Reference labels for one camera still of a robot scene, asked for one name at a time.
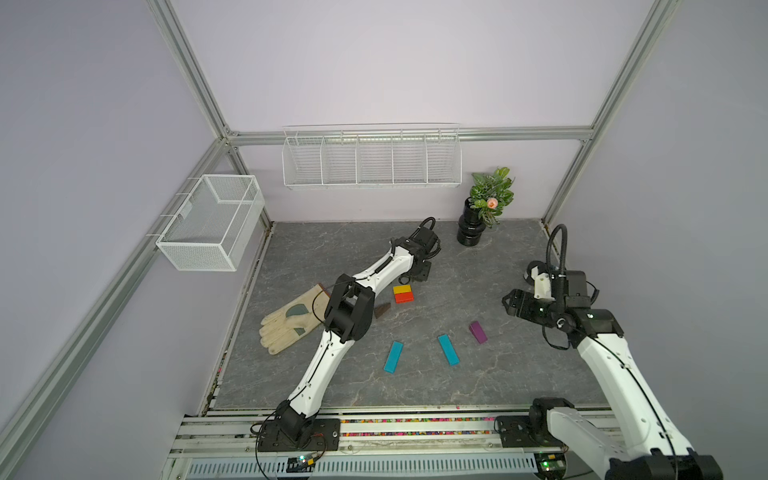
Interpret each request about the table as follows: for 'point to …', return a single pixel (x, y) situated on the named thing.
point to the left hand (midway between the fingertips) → (419, 273)
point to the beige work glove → (282, 329)
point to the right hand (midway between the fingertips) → (516, 300)
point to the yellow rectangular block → (400, 289)
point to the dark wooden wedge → (379, 310)
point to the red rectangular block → (404, 297)
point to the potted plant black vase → (489, 194)
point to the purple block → (478, 331)
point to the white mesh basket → (209, 231)
